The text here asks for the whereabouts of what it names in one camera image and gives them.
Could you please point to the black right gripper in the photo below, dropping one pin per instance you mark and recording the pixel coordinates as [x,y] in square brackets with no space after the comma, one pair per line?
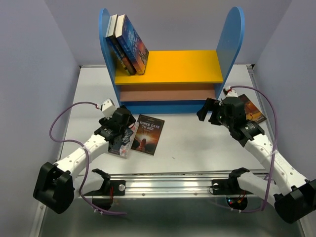
[210,104]

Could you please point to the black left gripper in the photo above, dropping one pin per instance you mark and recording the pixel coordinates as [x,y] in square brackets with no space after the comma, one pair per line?
[104,121]

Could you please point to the Little Women book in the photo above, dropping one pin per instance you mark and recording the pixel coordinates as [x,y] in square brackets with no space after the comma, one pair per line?
[122,145]

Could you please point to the Three Days to See book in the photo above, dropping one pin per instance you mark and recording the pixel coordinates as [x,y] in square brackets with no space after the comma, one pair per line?
[148,134]

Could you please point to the Jane Eyre book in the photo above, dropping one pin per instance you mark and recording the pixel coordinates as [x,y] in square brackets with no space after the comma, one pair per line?
[132,44]

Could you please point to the Animal Farm book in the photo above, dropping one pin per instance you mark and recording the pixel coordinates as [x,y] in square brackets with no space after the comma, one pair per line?
[111,40]

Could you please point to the A Tale of Two Cities book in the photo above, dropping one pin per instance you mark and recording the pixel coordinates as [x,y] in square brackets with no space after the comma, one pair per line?
[127,62]

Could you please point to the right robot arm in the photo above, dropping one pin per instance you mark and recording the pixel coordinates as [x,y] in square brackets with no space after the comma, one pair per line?
[291,194]

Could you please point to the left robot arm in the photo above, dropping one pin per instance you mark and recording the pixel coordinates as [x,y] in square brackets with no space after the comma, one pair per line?
[59,183]

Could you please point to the blue wooden bookshelf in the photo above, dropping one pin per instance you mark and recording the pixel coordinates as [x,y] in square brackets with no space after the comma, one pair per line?
[175,82]

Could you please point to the Edward Tulane book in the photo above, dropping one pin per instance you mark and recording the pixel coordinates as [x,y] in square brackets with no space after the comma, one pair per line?
[252,112]

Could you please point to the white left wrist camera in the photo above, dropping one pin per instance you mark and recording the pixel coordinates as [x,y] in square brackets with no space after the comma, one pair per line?
[107,108]

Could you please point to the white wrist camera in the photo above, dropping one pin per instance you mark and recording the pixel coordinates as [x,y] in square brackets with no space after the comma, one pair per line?
[229,92]
[107,108]

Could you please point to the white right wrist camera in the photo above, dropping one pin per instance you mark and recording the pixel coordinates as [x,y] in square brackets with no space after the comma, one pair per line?
[229,92]

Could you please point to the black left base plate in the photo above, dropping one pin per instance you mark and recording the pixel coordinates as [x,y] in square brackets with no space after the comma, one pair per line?
[109,188]

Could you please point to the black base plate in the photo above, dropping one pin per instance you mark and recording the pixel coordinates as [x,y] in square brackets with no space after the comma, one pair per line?
[225,187]
[109,188]

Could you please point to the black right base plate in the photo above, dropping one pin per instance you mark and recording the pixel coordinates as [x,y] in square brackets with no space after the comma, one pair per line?
[225,187]

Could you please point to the aluminium mounting rail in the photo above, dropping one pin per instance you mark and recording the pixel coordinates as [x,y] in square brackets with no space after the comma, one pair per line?
[179,186]

